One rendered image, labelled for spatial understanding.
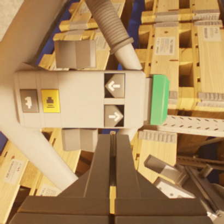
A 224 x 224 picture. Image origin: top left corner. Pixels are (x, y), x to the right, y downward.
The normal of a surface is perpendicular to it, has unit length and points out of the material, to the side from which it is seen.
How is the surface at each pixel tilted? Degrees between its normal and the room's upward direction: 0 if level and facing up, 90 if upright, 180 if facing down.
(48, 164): 69
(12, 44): 80
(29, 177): 90
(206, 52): 90
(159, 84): 74
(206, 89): 90
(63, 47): 57
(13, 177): 90
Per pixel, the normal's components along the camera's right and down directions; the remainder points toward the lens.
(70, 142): 0.27, 0.25
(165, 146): -0.22, -0.47
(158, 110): -0.02, 0.25
